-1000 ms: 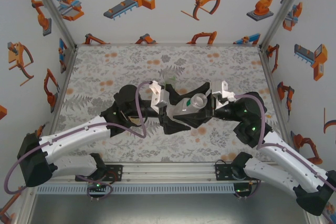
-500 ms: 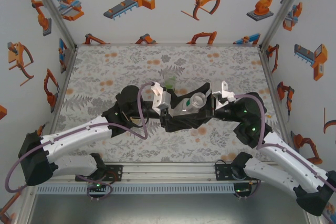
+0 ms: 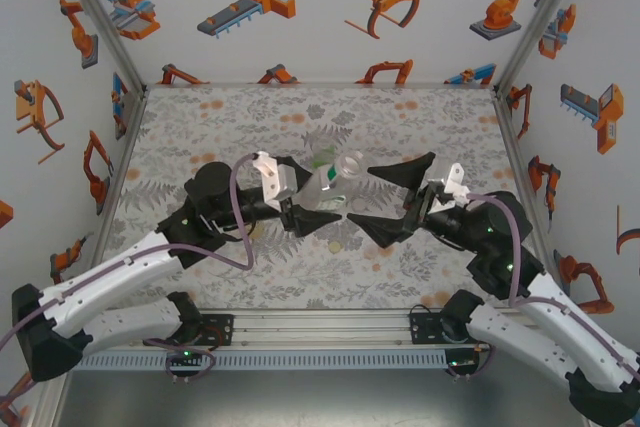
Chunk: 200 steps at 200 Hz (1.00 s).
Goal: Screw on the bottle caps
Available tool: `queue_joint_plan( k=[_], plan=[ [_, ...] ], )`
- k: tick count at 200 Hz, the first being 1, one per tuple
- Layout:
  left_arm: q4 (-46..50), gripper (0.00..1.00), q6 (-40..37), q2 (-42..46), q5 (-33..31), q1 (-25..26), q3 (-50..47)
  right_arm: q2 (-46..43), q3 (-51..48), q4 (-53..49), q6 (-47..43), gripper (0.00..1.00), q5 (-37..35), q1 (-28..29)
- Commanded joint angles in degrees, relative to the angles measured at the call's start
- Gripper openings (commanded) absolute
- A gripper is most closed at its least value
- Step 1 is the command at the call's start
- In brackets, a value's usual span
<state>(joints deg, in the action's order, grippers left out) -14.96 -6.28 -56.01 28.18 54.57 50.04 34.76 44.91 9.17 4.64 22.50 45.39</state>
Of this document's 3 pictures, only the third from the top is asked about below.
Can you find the tall clear plastic bottle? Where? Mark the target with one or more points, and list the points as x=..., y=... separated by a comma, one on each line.
x=320, y=189

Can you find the yellow bottle cap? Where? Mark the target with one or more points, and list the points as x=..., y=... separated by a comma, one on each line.
x=334, y=247

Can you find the yellow tea bottle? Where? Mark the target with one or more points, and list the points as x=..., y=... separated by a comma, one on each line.
x=257, y=234

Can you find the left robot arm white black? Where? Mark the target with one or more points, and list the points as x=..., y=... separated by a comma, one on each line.
x=115, y=267

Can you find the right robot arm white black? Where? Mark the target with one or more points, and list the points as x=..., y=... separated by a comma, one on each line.
x=565, y=317

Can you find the floral patterned tablecloth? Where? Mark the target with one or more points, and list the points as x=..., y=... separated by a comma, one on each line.
x=250, y=122

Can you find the aluminium side frame rail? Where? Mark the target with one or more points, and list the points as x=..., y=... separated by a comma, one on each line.
x=122, y=182
x=520, y=182

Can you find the aluminium rear frame rail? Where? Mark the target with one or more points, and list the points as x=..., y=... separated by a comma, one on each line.
x=320, y=85

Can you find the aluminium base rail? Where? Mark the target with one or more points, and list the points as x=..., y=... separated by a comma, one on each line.
x=320, y=327

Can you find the aluminium frame post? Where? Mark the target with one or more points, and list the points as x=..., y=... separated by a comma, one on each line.
x=100, y=22
x=540, y=22

